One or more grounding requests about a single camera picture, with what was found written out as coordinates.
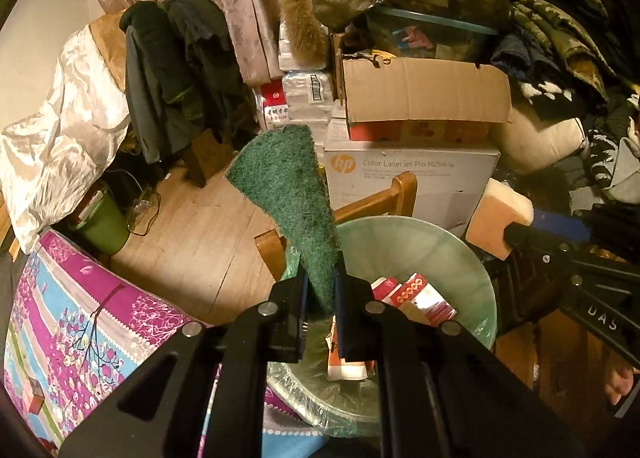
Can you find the clear container teal lid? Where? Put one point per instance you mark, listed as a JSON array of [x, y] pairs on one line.
[[435, 38]]

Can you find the cream cushion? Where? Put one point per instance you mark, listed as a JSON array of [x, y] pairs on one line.
[[540, 143]]

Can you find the pile of dark clothes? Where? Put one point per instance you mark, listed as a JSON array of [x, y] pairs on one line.
[[570, 38]]

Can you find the striped floral bedsheet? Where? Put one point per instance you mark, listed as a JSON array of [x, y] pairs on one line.
[[65, 298]]

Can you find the trash bin with green liner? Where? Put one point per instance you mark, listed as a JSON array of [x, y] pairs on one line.
[[450, 258]]

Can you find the red white carton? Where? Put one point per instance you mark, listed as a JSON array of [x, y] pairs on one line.
[[274, 105]]

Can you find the silver satin pillow right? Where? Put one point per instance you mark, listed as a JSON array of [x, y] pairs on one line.
[[50, 138]]

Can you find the yellow sponge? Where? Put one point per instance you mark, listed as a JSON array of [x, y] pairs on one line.
[[500, 213]]

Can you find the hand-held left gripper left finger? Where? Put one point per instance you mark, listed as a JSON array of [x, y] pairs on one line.
[[302, 290]]

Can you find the brown cardboard box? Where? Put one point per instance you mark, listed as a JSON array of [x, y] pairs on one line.
[[425, 88]]

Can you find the small brown box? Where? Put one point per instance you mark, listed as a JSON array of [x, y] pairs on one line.
[[36, 395]]

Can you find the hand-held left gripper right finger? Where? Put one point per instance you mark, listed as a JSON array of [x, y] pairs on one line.
[[340, 303]]

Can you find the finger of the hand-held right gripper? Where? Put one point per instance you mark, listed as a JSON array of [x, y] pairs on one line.
[[560, 225], [540, 248]]

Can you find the red patterned white box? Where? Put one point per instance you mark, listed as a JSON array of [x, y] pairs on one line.
[[425, 298]]

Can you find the white printer box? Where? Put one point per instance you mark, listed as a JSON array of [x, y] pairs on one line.
[[425, 178]]

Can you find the green scouring pad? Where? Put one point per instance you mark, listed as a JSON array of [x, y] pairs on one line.
[[290, 198]]

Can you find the brown fur collar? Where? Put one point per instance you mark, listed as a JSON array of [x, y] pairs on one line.
[[300, 23]]

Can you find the white plastic wrapped packs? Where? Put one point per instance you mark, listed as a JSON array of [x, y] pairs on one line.
[[305, 93]]

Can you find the brown blanket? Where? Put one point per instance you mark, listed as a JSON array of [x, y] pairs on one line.
[[110, 48]]

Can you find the dark jacket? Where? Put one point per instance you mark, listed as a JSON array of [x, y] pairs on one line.
[[165, 88]]

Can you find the wooden chair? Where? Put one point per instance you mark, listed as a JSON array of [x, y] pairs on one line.
[[395, 198]]

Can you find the small green bin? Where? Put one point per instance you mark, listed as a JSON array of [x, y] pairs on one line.
[[102, 228]]

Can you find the person's right hand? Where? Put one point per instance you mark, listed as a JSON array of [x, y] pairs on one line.
[[622, 383]]

